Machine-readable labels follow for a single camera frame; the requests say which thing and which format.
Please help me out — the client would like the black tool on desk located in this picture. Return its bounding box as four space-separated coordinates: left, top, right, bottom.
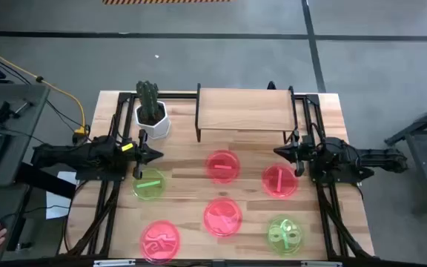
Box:
0 99 35 125

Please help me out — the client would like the grey desk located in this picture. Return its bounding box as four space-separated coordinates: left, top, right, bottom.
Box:
0 83 51 187

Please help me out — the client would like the wooden shelf with black legs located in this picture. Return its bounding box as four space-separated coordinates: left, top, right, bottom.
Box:
194 81 300 145

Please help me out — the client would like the white hexagonal plant pot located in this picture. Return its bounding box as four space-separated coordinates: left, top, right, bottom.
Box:
134 100 172 140

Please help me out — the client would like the black aluminium frame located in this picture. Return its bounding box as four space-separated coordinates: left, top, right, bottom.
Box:
59 90 376 267

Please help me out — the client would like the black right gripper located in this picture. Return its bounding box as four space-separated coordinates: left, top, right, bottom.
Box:
274 129 305 177

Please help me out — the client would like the green cactus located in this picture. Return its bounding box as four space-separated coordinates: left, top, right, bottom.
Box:
136 80 160 122

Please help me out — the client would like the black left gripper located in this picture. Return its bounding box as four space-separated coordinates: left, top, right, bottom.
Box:
132 128 165 179

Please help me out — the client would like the silver aluminium bracket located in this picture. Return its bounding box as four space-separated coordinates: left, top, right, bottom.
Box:
300 260 342 267
93 259 136 267

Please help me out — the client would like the pink translucent plastic plate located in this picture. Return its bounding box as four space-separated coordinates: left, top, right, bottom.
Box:
205 149 241 185
139 220 182 265
261 162 299 200
202 197 243 238

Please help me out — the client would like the black cable bundle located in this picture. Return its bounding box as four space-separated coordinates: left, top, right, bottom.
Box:
64 181 122 257
316 184 371 259

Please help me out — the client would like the green translucent plastic plate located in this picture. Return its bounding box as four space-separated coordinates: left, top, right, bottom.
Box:
266 216 304 257
131 167 167 201

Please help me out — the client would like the white paper sheet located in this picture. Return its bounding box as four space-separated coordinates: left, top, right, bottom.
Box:
45 170 79 220

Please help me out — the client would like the yellow cable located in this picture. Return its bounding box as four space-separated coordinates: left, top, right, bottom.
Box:
0 41 89 135

